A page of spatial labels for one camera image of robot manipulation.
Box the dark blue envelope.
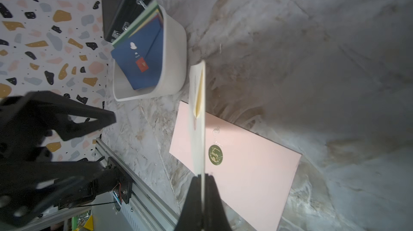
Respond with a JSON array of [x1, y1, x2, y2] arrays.
[[111, 15, 163, 90]]

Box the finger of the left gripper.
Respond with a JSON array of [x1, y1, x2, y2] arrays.
[[1, 161, 104, 226], [27, 91, 116, 141]]

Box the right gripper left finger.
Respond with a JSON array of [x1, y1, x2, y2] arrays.
[[174, 175, 202, 231]]

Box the white storage box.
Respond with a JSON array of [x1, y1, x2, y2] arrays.
[[112, 5, 187, 102]]

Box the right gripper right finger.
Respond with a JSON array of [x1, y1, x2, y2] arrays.
[[204, 175, 232, 231]]

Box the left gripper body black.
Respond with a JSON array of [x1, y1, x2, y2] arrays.
[[1, 97, 52, 228]]

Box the pink envelope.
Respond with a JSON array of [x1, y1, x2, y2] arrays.
[[170, 102, 301, 231]]

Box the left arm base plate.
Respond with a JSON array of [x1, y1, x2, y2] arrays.
[[57, 156, 133, 211]]

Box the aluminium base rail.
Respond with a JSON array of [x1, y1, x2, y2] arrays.
[[21, 139, 178, 231]]

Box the light green envelope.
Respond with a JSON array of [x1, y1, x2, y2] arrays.
[[112, 0, 159, 48]]

